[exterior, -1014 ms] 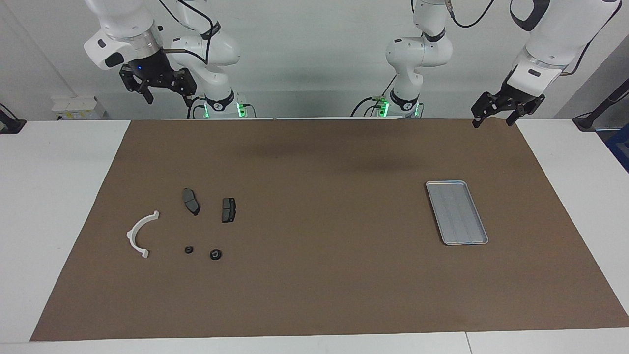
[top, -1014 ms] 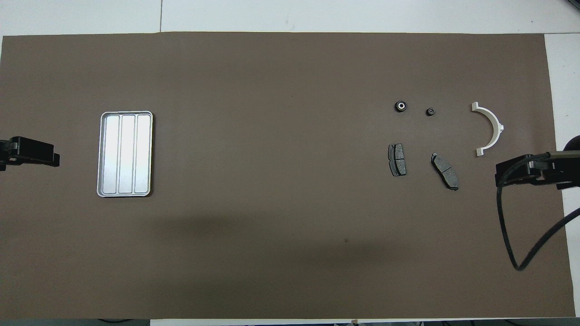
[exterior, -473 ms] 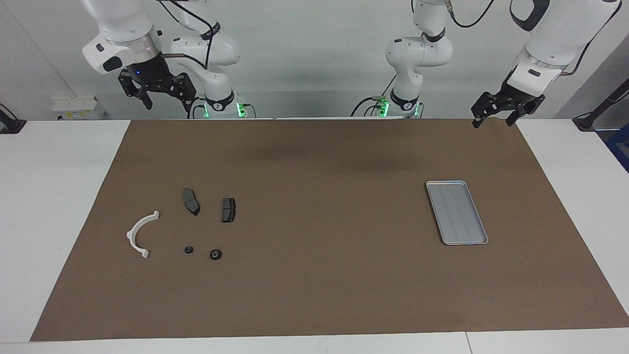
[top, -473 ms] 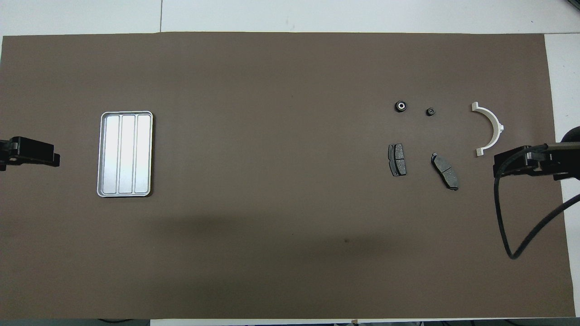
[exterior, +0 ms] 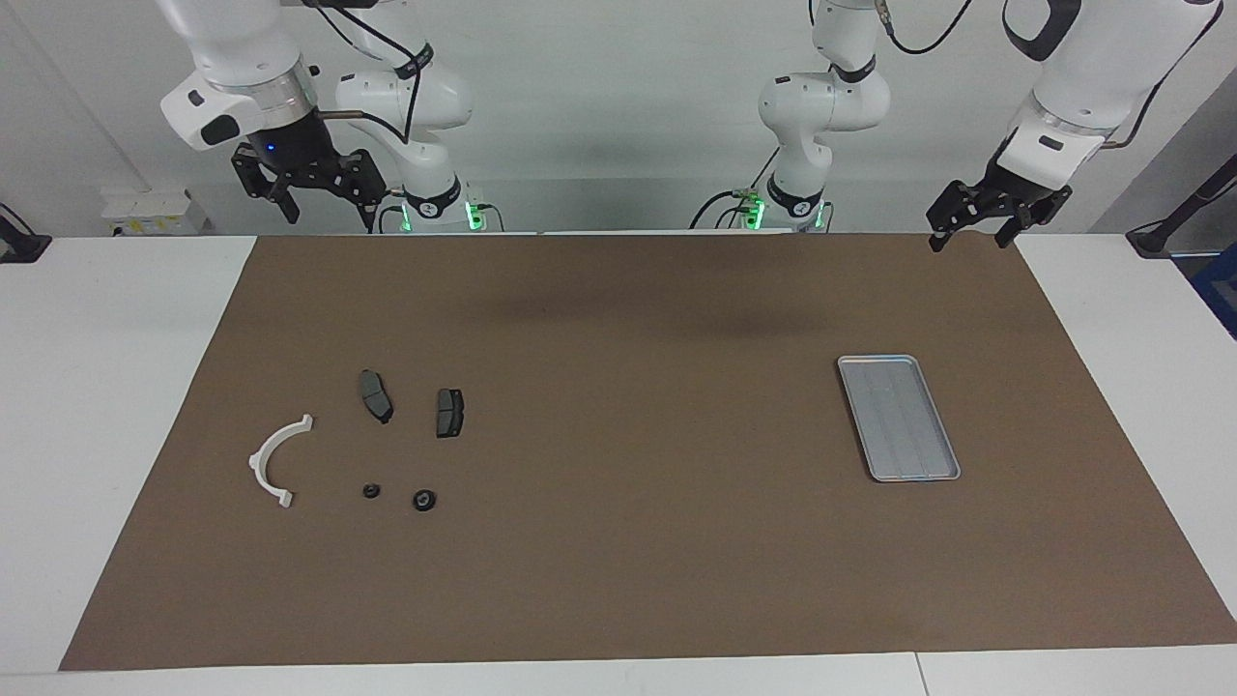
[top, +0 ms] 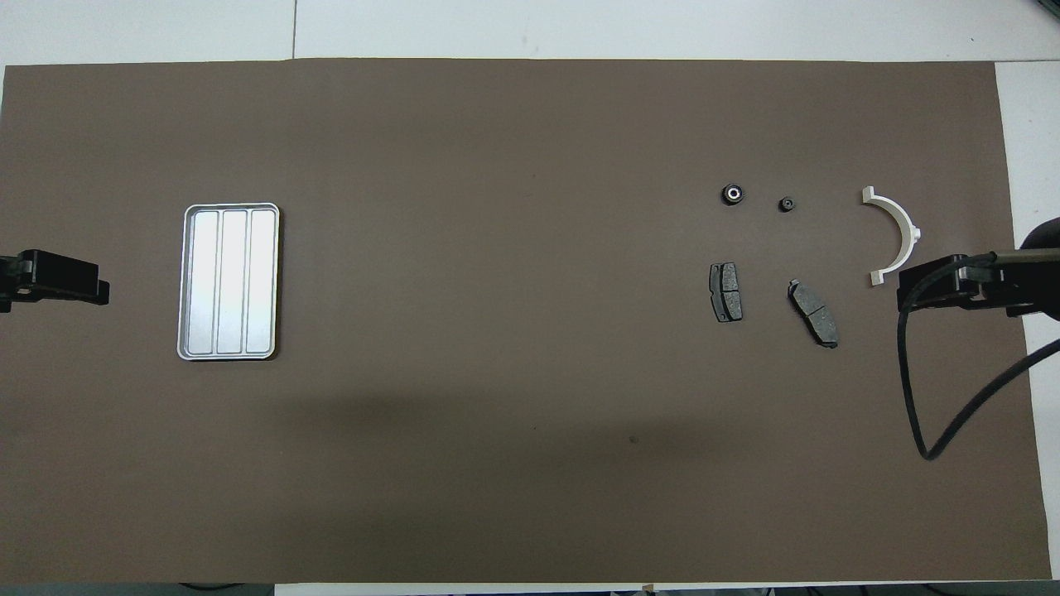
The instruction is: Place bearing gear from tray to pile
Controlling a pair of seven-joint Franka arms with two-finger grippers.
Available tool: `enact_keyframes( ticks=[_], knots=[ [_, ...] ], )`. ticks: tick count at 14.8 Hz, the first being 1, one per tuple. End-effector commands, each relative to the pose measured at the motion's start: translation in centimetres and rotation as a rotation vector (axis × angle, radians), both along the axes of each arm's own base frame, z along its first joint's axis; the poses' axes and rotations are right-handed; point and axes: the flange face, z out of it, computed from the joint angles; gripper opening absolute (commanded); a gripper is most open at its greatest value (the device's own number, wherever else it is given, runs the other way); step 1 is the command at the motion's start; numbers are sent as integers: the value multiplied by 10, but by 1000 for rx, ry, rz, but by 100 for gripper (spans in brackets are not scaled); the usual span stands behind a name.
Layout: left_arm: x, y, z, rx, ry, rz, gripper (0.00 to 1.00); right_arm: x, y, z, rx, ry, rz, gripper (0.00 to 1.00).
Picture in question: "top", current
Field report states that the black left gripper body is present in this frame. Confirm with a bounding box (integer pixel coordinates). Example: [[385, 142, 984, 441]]
[[0, 253, 31, 314]]

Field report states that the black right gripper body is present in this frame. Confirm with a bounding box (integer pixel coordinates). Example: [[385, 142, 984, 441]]
[[992, 217, 1060, 320]]

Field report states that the silver metal tray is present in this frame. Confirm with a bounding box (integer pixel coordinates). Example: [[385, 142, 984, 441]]
[[176, 203, 281, 362]]

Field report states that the long dark brake pad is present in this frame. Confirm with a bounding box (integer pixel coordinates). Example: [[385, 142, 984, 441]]
[[787, 279, 840, 349]]

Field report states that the short dark brake pad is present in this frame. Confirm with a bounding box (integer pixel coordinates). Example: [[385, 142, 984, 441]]
[[709, 262, 744, 324]]

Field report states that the brown table mat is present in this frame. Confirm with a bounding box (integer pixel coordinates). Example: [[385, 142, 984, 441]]
[[0, 58, 1053, 584]]

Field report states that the white semicircular bracket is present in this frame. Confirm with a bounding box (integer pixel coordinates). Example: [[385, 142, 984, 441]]
[[861, 186, 922, 288]]

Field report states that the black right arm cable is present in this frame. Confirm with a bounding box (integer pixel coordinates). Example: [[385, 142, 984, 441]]
[[899, 258, 1060, 462]]

